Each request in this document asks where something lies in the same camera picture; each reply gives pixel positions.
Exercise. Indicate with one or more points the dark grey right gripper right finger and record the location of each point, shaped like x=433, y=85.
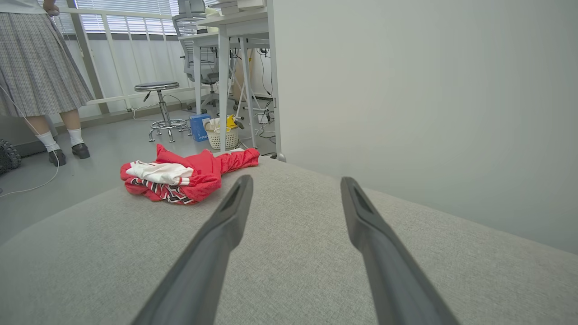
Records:
x=388, y=271

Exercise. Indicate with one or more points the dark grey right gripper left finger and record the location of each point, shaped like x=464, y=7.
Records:
x=212, y=253

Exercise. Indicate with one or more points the red and white jersey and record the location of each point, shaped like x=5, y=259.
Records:
x=203, y=176

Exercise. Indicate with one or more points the white woven laundry basket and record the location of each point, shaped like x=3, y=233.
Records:
x=221, y=140

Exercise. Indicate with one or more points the blue cardboard box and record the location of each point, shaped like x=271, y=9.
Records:
x=198, y=128

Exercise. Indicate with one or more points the yellow toy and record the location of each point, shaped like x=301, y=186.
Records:
x=230, y=123

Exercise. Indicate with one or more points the white desk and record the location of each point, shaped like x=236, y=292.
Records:
x=223, y=90
x=197, y=76

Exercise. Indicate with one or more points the round chrome stool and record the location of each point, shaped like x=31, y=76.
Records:
x=156, y=85

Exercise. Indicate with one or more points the white partition panel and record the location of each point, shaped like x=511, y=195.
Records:
x=429, y=90

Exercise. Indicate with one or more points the grey mesh office chair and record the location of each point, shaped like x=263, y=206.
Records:
x=208, y=67

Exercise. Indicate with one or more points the black rubber tyre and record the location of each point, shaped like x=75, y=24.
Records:
x=8, y=158

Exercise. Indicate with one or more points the white window blinds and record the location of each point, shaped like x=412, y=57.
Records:
x=135, y=25

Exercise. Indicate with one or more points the white box stack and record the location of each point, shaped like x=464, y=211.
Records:
x=250, y=3

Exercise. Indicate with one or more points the person in grey plaid skirt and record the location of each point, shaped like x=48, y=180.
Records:
x=36, y=67

